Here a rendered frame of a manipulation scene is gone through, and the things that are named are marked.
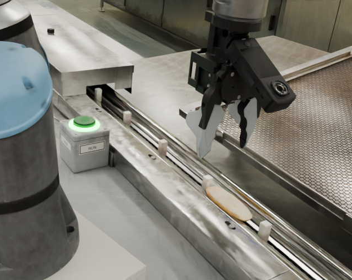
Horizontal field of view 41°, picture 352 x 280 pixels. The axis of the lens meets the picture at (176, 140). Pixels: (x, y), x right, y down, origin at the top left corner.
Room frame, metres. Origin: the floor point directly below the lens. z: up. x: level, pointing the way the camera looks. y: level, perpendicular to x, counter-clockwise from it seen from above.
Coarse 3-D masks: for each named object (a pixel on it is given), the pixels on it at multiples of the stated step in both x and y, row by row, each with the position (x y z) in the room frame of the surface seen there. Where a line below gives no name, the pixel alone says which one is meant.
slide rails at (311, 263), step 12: (108, 96) 1.03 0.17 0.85; (120, 108) 0.97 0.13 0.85; (120, 120) 0.91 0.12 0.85; (132, 120) 0.91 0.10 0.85; (132, 132) 0.85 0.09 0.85; (144, 132) 0.86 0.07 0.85; (156, 132) 0.87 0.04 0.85; (168, 144) 0.82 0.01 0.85; (180, 156) 0.78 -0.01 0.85; (192, 168) 0.74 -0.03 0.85; (192, 180) 0.70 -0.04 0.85; (216, 180) 0.71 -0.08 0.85; (204, 192) 0.66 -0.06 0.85; (216, 204) 0.63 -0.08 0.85; (252, 216) 0.61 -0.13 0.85; (276, 228) 0.59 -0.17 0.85; (264, 240) 0.55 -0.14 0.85; (276, 240) 0.56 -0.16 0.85; (288, 240) 0.56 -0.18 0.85; (276, 252) 0.53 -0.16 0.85; (300, 252) 0.54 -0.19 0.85; (288, 264) 0.51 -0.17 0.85; (312, 264) 0.51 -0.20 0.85; (300, 276) 0.49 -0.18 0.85; (324, 276) 0.49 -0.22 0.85; (336, 276) 0.49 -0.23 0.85
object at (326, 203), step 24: (312, 72) 1.08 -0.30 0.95; (336, 72) 1.08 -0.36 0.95; (264, 120) 0.86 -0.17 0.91; (336, 120) 0.86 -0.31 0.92; (264, 144) 0.78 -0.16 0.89; (288, 144) 0.78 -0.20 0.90; (336, 144) 0.77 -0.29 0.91; (288, 168) 0.70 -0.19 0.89; (336, 168) 0.70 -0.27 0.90; (312, 192) 0.63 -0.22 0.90
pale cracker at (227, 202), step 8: (208, 192) 0.66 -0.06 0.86; (216, 192) 0.65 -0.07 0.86; (224, 192) 0.65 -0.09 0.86; (216, 200) 0.63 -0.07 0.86; (224, 200) 0.63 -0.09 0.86; (232, 200) 0.63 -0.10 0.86; (224, 208) 0.62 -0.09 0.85; (232, 208) 0.61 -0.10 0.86; (240, 208) 0.61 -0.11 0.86; (232, 216) 0.60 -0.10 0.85; (240, 216) 0.60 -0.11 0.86; (248, 216) 0.60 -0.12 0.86
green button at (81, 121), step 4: (80, 116) 0.78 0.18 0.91; (84, 116) 0.78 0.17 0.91; (88, 116) 0.79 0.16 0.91; (76, 120) 0.76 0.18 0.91; (80, 120) 0.77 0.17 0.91; (84, 120) 0.77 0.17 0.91; (88, 120) 0.77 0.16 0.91; (92, 120) 0.77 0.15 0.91; (76, 124) 0.75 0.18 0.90; (80, 124) 0.75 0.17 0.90; (84, 124) 0.75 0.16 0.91; (88, 124) 0.76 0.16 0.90; (92, 124) 0.76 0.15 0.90
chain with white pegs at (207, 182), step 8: (96, 88) 1.02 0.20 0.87; (96, 96) 1.01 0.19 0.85; (104, 104) 1.00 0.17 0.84; (128, 112) 0.90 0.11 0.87; (128, 120) 0.90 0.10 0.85; (152, 144) 0.83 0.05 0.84; (160, 144) 0.79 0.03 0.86; (160, 152) 0.79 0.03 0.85; (208, 176) 0.68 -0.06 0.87; (200, 184) 0.70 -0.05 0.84; (208, 184) 0.67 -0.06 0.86; (248, 224) 0.60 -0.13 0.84; (264, 224) 0.56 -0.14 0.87; (256, 232) 0.59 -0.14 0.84; (264, 232) 0.56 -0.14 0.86; (296, 264) 0.52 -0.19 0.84; (304, 272) 0.51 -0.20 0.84
